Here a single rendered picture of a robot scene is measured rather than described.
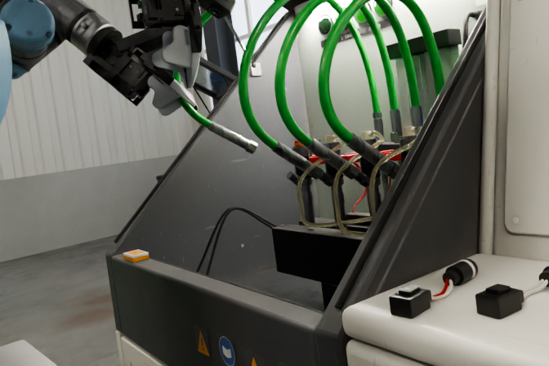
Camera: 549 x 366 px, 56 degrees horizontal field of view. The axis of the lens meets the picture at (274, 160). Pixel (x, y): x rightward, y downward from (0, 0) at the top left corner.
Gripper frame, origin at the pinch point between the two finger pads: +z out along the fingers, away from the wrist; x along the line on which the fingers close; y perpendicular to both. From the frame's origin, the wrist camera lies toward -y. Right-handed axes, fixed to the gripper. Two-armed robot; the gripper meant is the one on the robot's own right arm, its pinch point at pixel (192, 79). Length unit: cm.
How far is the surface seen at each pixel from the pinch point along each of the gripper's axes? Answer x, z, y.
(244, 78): 10.3, 1.7, -2.8
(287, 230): 1.6, 26.7, -13.2
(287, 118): 18.2, 8.1, -3.5
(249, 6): -511, -162, -367
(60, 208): -656, 73, -122
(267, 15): 10.3, -7.4, -8.3
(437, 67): 26.1, 3.6, -25.4
